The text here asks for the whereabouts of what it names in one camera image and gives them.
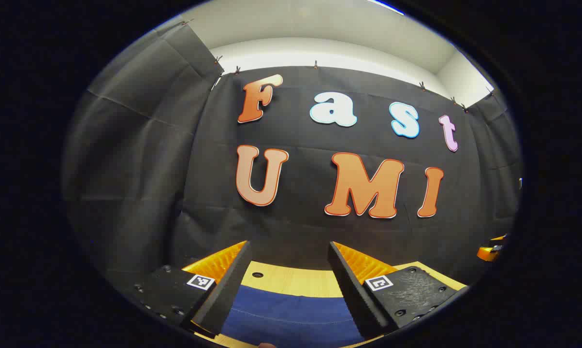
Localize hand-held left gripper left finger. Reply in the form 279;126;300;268
127;240;251;339

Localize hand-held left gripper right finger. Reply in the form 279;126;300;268
328;241;468;340

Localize blue jeans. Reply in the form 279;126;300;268
221;284;366;348

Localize black backdrop cloth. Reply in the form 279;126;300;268
61;22;523;290

